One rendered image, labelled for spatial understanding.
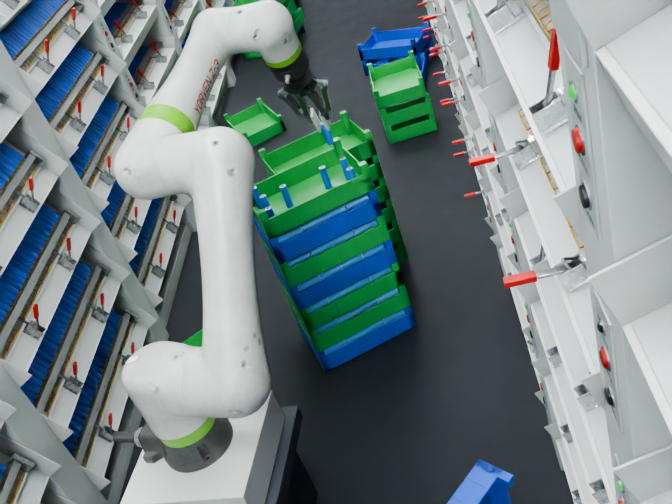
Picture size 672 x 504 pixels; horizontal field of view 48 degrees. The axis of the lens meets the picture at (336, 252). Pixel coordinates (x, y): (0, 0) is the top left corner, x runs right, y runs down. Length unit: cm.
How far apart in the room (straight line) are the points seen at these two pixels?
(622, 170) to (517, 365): 160
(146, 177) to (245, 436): 56
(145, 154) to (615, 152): 109
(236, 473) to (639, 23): 126
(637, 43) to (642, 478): 37
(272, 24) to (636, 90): 136
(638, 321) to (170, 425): 111
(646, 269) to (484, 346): 162
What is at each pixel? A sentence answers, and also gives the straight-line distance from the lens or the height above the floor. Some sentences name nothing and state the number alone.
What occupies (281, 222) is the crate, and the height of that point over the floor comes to 51.
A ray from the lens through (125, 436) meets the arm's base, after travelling 169.
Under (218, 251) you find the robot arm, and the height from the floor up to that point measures 78.
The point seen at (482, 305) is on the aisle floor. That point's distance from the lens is 224.
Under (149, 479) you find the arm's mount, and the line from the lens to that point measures 163.
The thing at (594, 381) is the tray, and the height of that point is 94.
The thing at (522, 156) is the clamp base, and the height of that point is 92.
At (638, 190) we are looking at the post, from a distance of 48.
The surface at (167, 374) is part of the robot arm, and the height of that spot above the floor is 61.
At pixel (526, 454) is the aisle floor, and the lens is 187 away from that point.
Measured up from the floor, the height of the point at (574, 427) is 51.
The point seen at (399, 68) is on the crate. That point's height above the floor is 18.
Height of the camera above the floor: 147
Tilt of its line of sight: 34 degrees down
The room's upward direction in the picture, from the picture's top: 20 degrees counter-clockwise
